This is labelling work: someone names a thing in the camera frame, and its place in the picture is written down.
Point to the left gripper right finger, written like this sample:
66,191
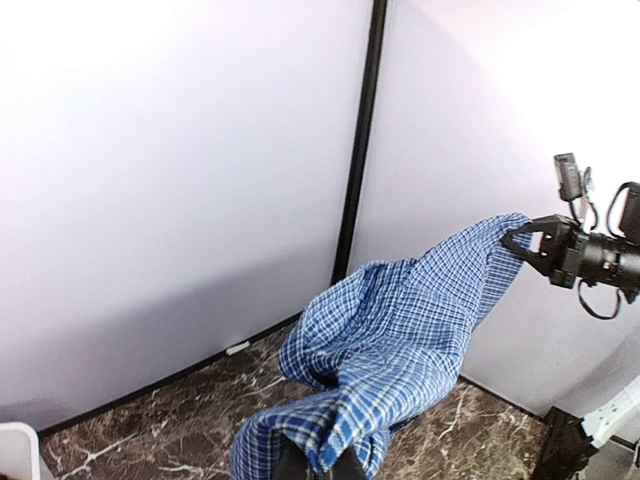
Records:
348,467

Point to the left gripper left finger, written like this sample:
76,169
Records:
292,465

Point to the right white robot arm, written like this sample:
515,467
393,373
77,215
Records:
573,441

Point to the blue checked long sleeve shirt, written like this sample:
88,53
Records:
380,348

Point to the right black frame post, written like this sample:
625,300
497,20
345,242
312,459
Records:
361,139

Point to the white plastic bin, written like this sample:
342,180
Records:
20,453

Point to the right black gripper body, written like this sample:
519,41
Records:
594,258

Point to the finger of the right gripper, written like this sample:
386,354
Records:
554,227
548,259

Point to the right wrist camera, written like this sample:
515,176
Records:
569,177

